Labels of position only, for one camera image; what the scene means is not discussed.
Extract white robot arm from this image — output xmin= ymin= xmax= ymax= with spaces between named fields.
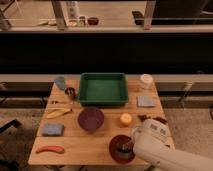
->
xmin=121 ymin=119 xmax=213 ymax=171

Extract red bowl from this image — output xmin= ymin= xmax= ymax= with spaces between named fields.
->
xmin=109 ymin=135 xmax=135 ymax=164

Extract purple bowl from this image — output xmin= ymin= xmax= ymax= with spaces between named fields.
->
xmin=78 ymin=107 xmax=104 ymax=132

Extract dark bowl on shelf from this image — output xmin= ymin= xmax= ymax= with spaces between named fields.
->
xmin=87 ymin=17 xmax=99 ymax=25

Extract orange round fruit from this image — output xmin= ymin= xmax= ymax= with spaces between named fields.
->
xmin=120 ymin=113 xmax=132 ymax=126

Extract dark brown food pieces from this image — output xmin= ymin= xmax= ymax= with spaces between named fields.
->
xmin=138 ymin=115 xmax=167 ymax=124

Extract grey blue cloth right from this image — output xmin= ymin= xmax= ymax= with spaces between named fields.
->
xmin=137 ymin=96 xmax=155 ymax=107

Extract red chili pepper toy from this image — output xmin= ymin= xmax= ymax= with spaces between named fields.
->
xmin=36 ymin=145 xmax=65 ymax=154

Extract green plastic tray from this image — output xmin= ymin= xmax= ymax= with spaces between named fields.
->
xmin=78 ymin=73 xmax=129 ymax=106

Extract white cup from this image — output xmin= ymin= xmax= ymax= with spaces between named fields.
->
xmin=140 ymin=74 xmax=153 ymax=89

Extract dark metal cup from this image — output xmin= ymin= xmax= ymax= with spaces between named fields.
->
xmin=65 ymin=87 xmax=77 ymax=100

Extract blue sponge left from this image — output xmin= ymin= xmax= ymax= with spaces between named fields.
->
xmin=42 ymin=123 xmax=64 ymax=136

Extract yellow banana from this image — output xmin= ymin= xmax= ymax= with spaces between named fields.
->
xmin=46 ymin=109 xmax=72 ymax=119

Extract small jar on shelf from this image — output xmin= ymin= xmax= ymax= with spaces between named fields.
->
xmin=78 ymin=16 xmax=86 ymax=27

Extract white bottle on shelf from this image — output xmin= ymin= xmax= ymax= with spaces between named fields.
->
xmin=66 ymin=1 xmax=79 ymax=27

